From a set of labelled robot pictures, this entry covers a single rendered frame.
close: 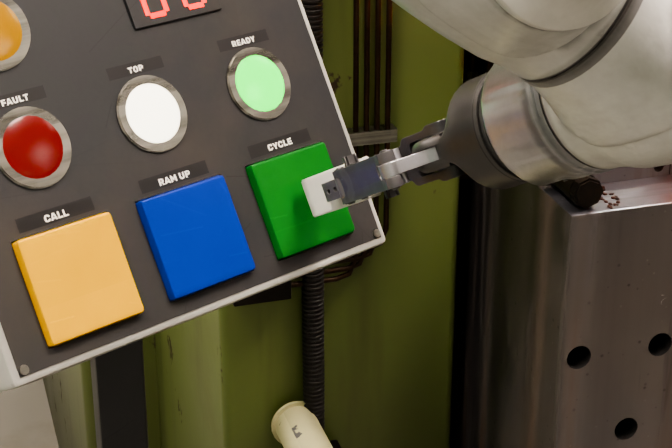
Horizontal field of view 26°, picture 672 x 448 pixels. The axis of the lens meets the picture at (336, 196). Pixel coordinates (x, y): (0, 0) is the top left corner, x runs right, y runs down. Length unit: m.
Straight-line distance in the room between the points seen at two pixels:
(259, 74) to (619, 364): 0.50
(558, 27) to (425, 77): 0.75
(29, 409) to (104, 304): 1.81
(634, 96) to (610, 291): 0.62
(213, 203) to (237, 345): 0.46
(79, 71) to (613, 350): 0.62
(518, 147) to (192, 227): 0.28
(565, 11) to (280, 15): 0.48
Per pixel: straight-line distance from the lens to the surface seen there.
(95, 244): 1.02
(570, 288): 1.37
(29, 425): 2.77
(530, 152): 0.88
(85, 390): 2.02
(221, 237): 1.07
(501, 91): 0.88
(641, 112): 0.79
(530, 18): 0.70
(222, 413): 1.56
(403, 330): 1.56
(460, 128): 0.92
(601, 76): 0.78
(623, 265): 1.38
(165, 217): 1.05
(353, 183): 1.00
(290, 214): 1.10
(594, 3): 0.71
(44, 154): 1.02
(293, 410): 1.54
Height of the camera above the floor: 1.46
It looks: 23 degrees down
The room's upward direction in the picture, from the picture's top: straight up
